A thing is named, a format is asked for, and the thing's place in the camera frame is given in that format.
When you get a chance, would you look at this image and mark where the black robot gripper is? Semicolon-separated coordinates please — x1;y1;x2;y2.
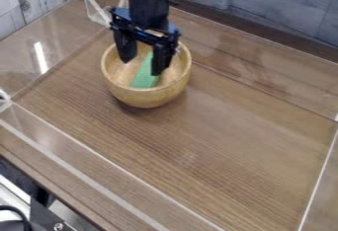
111;0;181;76

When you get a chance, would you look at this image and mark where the green rectangular block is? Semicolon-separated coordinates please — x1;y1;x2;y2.
130;52;161;89

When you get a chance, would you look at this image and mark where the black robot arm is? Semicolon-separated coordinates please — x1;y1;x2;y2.
110;0;181;76

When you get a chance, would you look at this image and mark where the wooden bowl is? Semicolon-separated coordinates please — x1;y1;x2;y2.
101;42;191;109

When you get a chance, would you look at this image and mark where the clear acrylic corner bracket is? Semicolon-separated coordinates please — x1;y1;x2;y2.
83;0;129;28

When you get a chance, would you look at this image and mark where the black metal table mount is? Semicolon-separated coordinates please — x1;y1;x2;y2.
30;198;77;231

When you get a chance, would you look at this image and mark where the black cable bottom left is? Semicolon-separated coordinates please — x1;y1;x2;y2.
0;204;32;231

